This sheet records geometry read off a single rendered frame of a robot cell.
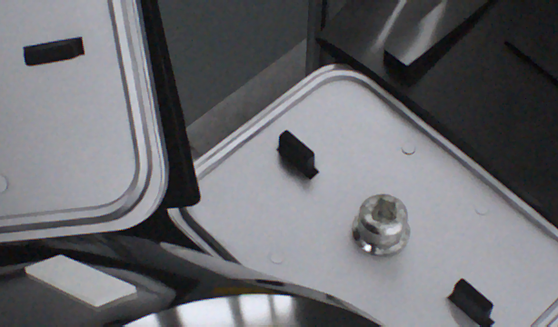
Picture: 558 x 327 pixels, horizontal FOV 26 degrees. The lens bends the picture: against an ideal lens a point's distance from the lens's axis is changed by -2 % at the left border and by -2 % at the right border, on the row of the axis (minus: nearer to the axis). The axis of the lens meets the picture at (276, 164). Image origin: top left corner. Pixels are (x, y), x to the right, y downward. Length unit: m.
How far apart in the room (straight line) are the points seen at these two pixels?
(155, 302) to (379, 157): 0.12
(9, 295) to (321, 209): 0.10
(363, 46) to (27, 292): 0.14
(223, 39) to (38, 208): 1.41
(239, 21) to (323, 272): 1.36
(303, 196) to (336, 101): 0.03
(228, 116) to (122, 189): 1.56
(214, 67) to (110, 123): 1.44
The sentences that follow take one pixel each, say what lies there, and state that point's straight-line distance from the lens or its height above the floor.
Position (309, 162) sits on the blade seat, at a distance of 0.29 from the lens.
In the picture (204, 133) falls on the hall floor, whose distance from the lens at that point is 1.76.
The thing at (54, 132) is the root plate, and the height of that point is 1.25.
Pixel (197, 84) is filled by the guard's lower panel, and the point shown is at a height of 0.13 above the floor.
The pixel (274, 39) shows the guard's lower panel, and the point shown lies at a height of 0.10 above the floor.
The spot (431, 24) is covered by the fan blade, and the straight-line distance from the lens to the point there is 0.31.
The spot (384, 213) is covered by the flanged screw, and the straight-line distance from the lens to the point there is 0.29.
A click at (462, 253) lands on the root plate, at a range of 0.29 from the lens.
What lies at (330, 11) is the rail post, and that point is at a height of 0.72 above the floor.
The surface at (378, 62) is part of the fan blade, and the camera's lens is 0.31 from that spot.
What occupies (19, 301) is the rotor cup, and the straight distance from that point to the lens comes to 0.20.
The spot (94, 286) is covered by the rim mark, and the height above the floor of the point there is 1.26.
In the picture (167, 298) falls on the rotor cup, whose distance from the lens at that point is 0.19.
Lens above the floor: 1.43
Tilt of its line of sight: 56 degrees down
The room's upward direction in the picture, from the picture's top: 1 degrees clockwise
